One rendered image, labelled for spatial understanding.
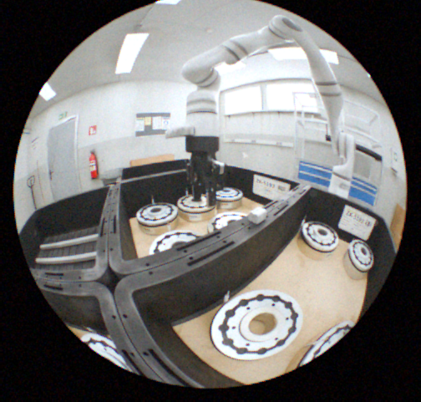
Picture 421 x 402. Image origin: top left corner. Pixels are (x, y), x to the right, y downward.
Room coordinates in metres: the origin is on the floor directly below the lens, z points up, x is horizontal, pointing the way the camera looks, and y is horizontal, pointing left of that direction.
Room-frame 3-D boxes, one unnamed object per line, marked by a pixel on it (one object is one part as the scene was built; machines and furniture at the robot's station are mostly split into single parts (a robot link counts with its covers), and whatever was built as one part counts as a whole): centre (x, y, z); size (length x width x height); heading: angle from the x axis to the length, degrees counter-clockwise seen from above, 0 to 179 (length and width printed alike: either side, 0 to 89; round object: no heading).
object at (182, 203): (0.32, 0.04, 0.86); 0.10 x 0.10 x 0.01
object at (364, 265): (0.03, -0.31, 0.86); 0.10 x 0.10 x 0.01
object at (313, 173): (1.37, -1.53, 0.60); 0.72 x 0.03 x 0.56; 40
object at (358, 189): (0.75, -2.04, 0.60); 0.72 x 0.03 x 0.56; 40
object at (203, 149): (0.30, 0.02, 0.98); 0.08 x 0.08 x 0.09
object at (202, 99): (0.31, 0.02, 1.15); 0.09 x 0.07 x 0.15; 153
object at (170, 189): (0.27, 0.00, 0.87); 0.40 x 0.30 x 0.11; 126
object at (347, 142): (0.27, -0.46, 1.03); 0.09 x 0.09 x 0.17; 20
